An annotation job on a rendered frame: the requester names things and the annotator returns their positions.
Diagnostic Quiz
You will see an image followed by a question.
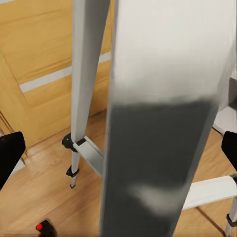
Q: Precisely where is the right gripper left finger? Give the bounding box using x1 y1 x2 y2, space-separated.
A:
0 131 26 190

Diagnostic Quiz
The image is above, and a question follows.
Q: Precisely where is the camera tripod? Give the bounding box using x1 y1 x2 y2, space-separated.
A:
62 0 237 237

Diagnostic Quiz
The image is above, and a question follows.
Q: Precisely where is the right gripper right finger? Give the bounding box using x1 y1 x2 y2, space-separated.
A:
221 131 237 171

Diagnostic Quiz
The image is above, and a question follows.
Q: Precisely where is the digital camera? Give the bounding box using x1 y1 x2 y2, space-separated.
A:
36 220 56 237

